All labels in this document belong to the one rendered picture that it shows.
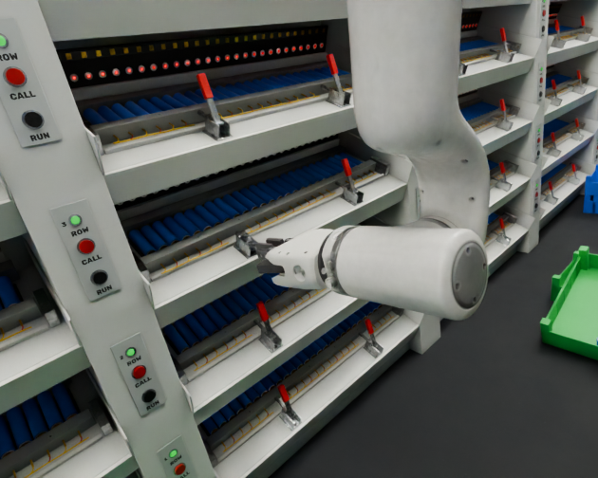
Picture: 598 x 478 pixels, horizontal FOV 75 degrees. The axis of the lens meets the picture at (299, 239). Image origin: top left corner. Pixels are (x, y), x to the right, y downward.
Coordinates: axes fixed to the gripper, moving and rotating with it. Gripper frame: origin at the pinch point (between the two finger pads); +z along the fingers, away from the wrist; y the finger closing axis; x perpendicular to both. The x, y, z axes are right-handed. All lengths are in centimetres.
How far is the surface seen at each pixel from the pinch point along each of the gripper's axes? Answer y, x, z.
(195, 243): -7.2, 3.6, 10.1
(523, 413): 39, -53, -15
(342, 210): 22.2, -1.1, 6.5
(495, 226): 100, -34, 16
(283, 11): 15.8, 33.8, 1.8
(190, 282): -11.3, -0.9, 6.8
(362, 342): 26.2, -37.0, 15.4
